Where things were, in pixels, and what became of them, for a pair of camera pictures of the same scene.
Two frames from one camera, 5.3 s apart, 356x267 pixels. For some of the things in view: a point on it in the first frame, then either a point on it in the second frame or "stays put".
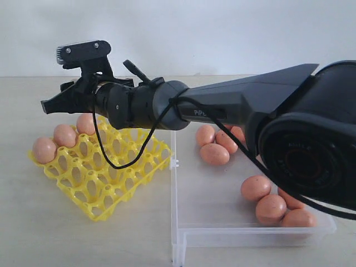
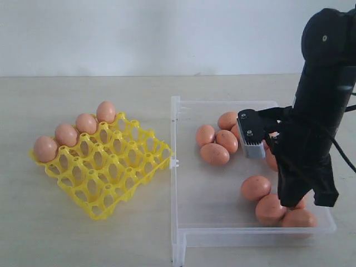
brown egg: [85, 124] stays put
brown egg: [64, 136] stays put
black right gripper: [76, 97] -> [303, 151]
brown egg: [44, 150] stays put
